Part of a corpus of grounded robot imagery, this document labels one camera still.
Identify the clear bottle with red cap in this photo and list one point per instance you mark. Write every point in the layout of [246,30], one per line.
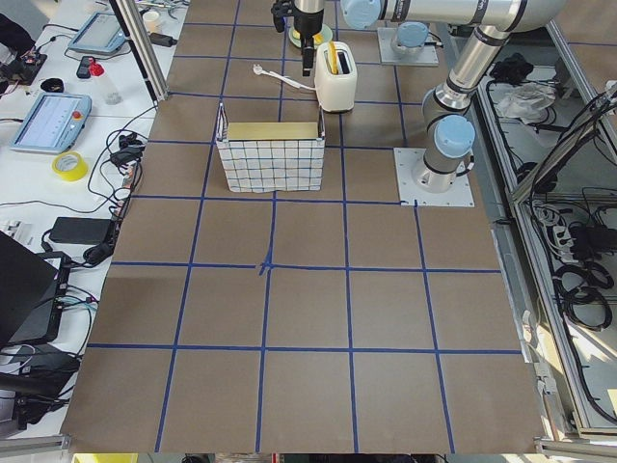
[104,83]

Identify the yellow tape roll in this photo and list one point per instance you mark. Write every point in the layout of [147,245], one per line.
[70,166]

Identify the black power adapter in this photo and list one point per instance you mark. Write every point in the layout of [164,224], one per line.
[77,230]

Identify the blue teach pendant far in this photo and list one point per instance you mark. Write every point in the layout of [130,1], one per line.
[101,34]

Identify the white two-slot toaster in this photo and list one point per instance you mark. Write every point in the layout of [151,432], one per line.
[335,93]

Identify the blue teach pendant near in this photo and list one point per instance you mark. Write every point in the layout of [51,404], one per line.
[53,123]

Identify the blue teach pendant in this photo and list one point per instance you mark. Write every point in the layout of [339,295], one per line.
[101,34]
[53,123]

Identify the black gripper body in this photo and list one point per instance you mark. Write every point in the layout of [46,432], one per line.
[307,24]

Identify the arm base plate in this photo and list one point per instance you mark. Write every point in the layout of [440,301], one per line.
[420,186]
[407,45]

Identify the toast slice in toaster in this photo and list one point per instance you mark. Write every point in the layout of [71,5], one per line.
[332,57]

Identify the wire basket with wooden shelf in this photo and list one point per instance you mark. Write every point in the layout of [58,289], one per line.
[272,156]

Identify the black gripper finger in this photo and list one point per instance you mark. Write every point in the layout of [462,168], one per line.
[307,55]

